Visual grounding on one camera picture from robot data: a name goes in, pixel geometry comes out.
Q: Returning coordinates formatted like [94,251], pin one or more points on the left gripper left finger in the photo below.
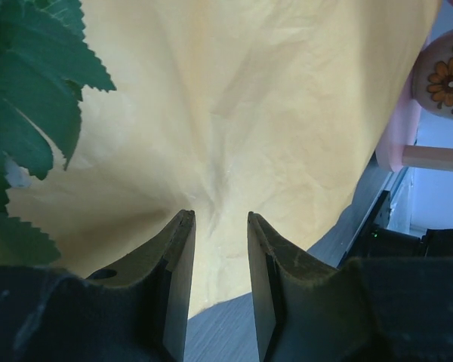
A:
[135,309]

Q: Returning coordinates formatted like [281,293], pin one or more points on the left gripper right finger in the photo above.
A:
[304,309]

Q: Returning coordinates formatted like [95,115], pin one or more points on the orange wrapping paper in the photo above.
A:
[223,108]

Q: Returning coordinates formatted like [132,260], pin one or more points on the artificial flower bunch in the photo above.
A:
[44,65]

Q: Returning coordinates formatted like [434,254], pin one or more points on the pink two-tier shelf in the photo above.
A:
[396,148]

